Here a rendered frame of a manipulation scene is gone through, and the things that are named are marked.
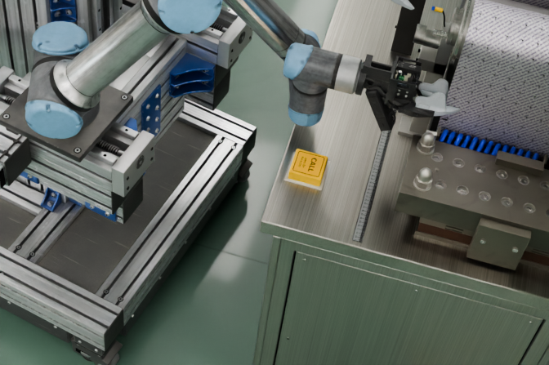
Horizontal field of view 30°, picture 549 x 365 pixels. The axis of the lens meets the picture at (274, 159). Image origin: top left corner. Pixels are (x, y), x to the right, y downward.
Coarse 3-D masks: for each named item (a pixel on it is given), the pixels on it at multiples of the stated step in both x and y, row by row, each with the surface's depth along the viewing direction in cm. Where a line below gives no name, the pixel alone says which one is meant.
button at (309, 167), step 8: (296, 152) 218; (304, 152) 219; (296, 160) 217; (304, 160) 217; (312, 160) 217; (320, 160) 218; (296, 168) 215; (304, 168) 216; (312, 168) 216; (320, 168) 216; (288, 176) 216; (296, 176) 215; (304, 176) 215; (312, 176) 214; (320, 176) 215; (312, 184) 216
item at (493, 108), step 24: (456, 72) 200; (480, 72) 199; (456, 96) 205; (480, 96) 203; (504, 96) 202; (528, 96) 200; (456, 120) 210; (480, 120) 208; (504, 120) 206; (528, 120) 204; (504, 144) 211; (528, 144) 209
